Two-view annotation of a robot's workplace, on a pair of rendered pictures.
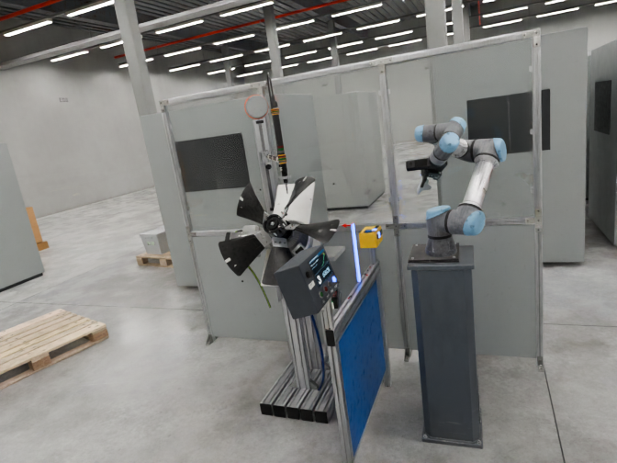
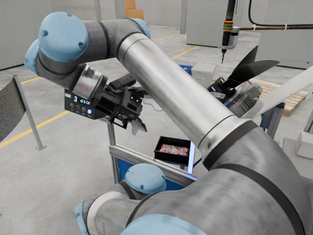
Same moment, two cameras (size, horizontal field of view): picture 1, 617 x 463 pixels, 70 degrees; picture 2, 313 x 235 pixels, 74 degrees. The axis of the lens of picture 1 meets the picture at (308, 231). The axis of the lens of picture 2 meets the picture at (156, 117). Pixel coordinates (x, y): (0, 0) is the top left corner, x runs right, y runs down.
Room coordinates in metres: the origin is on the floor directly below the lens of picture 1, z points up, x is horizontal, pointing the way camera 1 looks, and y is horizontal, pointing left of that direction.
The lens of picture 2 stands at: (2.15, -1.07, 1.69)
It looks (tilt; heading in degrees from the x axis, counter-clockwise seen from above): 30 degrees down; 97
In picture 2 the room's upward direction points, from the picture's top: straight up
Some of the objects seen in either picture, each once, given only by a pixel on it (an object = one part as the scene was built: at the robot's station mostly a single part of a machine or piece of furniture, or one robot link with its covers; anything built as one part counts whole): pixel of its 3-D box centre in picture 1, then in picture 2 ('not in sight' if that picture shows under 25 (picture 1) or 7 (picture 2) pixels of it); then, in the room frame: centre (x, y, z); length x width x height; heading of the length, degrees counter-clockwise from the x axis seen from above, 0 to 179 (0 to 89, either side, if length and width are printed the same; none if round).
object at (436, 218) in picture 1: (440, 220); (144, 189); (2.07, -0.64, 1.19); 0.13 x 0.12 x 0.14; 44
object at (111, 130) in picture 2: (328, 307); (111, 132); (1.75, -0.04, 0.96); 0.03 x 0.03 x 0.20; 67
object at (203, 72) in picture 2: not in sight; (203, 74); (2.63, 3.13, 0.31); 0.60 x 0.42 x 0.33; 74
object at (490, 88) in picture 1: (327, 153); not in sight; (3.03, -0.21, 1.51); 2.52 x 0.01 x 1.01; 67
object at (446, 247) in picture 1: (440, 242); not in sight; (2.08, -0.64, 1.07); 0.15 x 0.15 x 0.10
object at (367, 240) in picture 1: (371, 238); not in sight; (2.50, -0.36, 1.02); 0.16 x 0.10 x 0.11; 157
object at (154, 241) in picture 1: (165, 238); not in sight; (6.60, 2.20, 0.31); 0.60 x 0.42 x 0.33; 148
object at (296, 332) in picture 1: (296, 334); not in sight; (2.53, 0.17, 0.46); 0.09 x 0.05 x 0.91; 67
